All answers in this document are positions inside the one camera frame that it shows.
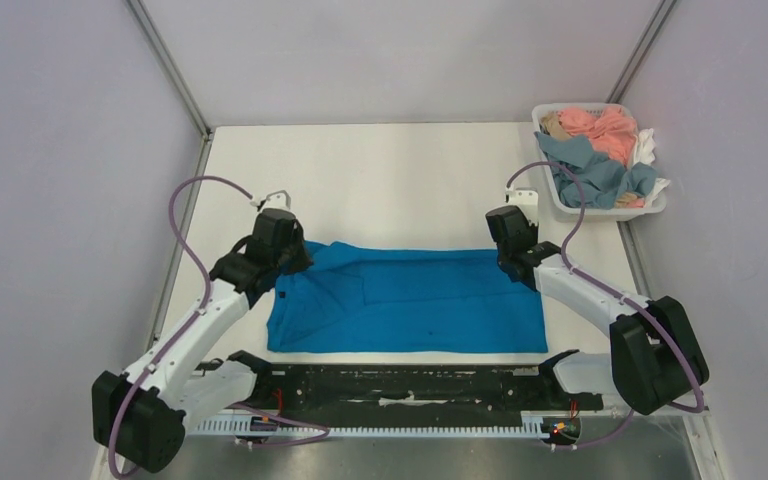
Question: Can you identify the beige t shirt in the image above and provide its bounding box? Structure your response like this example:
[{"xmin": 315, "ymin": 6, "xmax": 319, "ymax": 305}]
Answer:
[{"xmin": 539, "ymin": 111, "xmax": 572, "ymax": 141}]

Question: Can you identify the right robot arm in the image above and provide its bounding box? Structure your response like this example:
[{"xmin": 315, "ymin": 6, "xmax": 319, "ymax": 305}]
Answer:
[{"xmin": 485, "ymin": 205, "xmax": 710, "ymax": 415}]

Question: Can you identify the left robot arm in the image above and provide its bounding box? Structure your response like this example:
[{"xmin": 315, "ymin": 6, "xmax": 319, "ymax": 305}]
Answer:
[{"xmin": 91, "ymin": 207, "xmax": 312, "ymax": 473}]

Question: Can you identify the grey blue t shirt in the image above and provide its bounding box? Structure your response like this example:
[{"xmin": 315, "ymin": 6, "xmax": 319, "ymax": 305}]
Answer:
[{"xmin": 534, "ymin": 132, "xmax": 657, "ymax": 210}]

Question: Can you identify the pink t shirt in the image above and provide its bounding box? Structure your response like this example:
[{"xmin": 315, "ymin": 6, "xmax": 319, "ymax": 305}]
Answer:
[{"xmin": 558, "ymin": 105, "xmax": 638, "ymax": 166}]

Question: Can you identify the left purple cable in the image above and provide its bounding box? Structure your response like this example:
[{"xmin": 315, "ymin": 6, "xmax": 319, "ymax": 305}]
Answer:
[{"xmin": 106, "ymin": 175, "xmax": 331, "ymax": 480}]

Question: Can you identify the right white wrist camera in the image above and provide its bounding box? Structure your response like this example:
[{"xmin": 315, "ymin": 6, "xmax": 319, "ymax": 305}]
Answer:
[{"xmin": 505, "ymin": 188, "xmax": 539, "ymax": 226}]

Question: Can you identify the white laundry basket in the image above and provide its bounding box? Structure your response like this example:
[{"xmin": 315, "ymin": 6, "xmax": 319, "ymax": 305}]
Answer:
[{"xmin": 532, "ymin": 103, "xmax": 670, "ymax": 222}]

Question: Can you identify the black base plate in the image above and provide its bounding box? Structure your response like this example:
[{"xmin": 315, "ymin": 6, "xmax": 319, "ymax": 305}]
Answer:
[{"xmin": 245, "ymin": 363, "xmax": 604, "ymax": 428}]

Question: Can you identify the white t shirt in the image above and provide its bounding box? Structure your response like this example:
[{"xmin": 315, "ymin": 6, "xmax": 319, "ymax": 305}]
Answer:
[{"xmin": 631, "ymin": 128, "xmax": 671, "ymax": 208}]

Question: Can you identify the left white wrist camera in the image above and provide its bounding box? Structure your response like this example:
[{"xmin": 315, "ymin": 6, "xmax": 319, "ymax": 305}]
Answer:
[{"xmin": 250, "ymin": 190, "xmax": 292, "ymax": 212}]

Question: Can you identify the white cable duct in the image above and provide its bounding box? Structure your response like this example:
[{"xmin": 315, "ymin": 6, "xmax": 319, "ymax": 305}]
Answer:
[{"xmin": 189, "ymin": 410, "xmax": 575, "ymax": 441}]

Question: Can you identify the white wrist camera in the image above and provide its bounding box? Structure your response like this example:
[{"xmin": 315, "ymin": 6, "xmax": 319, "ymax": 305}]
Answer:
[
  {"xmin": 250, "ymin": 190, "xmax": 292, "ymax": 212},
  {"xmin": 505, "ymin": 188, "xmax": 539, "ymax": 226}
]

